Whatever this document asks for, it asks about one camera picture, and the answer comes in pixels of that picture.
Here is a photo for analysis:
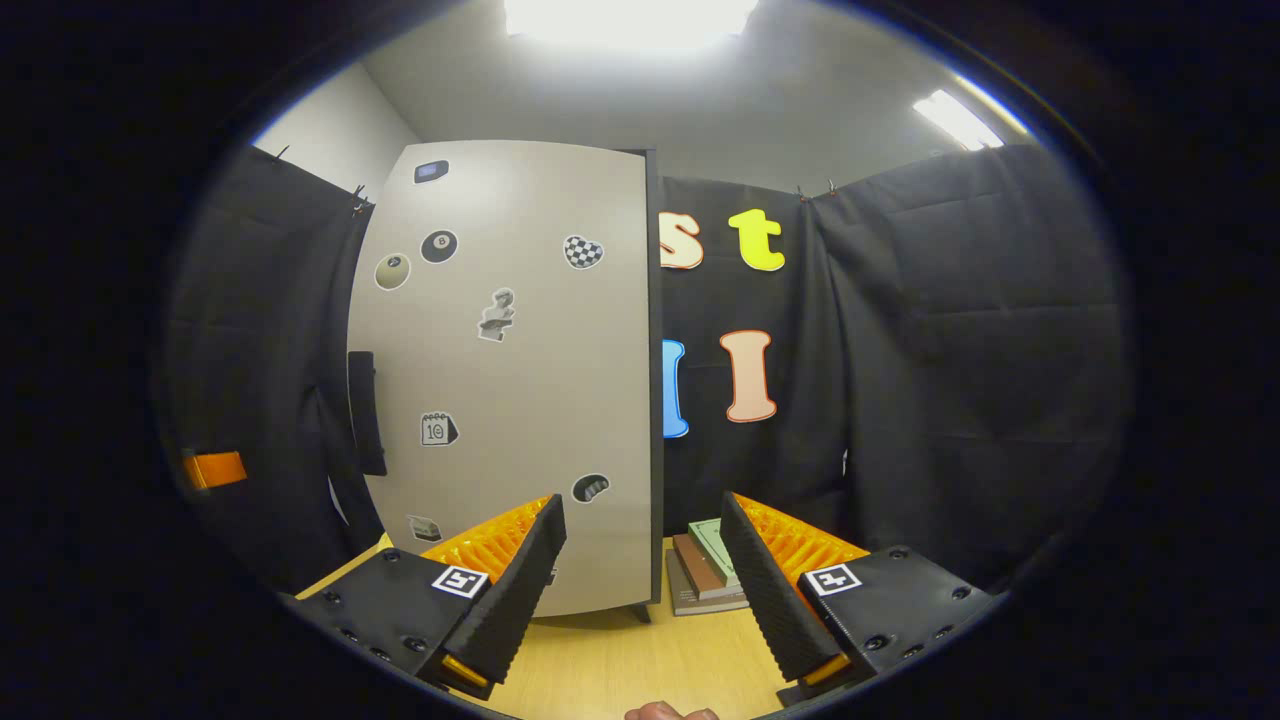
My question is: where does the narrow ceiling light panel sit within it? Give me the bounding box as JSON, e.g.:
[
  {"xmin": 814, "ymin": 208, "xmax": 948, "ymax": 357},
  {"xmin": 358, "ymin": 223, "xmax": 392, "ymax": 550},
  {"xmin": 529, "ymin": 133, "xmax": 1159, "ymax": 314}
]
[{"xmin": 912, "ymin": 88, "xmax": 1006, "ymax": 151}]

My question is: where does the green notebook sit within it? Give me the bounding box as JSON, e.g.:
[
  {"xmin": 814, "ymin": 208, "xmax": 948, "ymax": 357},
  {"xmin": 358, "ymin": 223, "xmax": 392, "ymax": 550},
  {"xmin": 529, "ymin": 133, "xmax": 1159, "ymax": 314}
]
[{"xmin": 688, "ymin": 518, "xmax": 741, "ymax": 591}]

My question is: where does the dark grey cabinet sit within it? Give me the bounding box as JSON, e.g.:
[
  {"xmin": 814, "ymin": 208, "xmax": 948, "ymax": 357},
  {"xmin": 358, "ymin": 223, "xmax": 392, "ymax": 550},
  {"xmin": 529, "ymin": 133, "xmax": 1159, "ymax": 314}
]
[{"xmin": 630, "ymin": 148, "xmax": 668, "ymax": 624}]

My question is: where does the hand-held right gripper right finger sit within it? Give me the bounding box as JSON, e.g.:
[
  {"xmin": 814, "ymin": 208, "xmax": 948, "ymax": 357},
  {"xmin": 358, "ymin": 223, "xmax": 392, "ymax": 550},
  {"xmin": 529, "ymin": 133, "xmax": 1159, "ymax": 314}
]
[{"xmin": 720, "ymin": 490, "xmax": 1001, "ymax": 706}]

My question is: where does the black backdrop cloth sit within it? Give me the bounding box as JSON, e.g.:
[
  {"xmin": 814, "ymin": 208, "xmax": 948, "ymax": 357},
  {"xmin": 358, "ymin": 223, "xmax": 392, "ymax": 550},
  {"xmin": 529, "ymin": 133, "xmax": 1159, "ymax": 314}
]
[{"xmin": 165, "ymin": 140, "xmax": 1131, "ymax": 596}]

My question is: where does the large ceiling light panel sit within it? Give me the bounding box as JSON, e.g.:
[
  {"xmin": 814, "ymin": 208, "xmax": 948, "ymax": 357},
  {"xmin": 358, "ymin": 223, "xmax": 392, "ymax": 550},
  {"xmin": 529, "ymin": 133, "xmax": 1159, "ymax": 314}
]
[{"xmin": 503, "ymin": 0, "xmax": 761, "ymax": 46}]

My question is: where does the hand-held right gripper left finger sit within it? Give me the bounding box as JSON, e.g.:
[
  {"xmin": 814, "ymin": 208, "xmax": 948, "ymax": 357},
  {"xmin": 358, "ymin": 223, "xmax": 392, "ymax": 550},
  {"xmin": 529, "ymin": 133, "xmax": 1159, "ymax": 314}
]
[{"xmin": 290, "ymin": 493, "xmax": 568, "ymax": 701}]

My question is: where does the brown book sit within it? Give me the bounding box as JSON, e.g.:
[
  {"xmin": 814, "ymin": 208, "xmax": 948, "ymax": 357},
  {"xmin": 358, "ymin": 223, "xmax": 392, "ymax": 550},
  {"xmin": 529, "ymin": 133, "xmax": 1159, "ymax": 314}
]
[{"xmin": 672, "ymin": 533, "xmax": 743, "ymax": 601}]

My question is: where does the grey book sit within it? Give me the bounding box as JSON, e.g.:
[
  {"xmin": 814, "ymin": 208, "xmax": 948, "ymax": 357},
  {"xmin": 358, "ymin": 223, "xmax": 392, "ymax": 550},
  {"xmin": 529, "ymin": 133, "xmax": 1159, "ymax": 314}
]
[{"xmin": 665, "ymin": 548, "xmax": 751, "ymax": 617}]

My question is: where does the light grey cabinet door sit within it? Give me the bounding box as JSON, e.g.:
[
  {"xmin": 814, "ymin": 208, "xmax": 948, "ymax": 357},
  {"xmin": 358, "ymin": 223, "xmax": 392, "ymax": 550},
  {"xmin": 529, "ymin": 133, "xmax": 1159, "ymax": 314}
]
[{"xmin": 347, "ymin": 140, "xmax": 656, "ymax": 618}]

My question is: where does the black cabinet door handle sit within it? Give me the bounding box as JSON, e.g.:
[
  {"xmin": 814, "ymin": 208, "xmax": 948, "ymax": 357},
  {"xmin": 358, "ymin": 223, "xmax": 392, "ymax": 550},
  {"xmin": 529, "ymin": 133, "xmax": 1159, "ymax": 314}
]
[{"xmin": 347, "ymin": 350, "xmax": 389, "ymax": 478}]

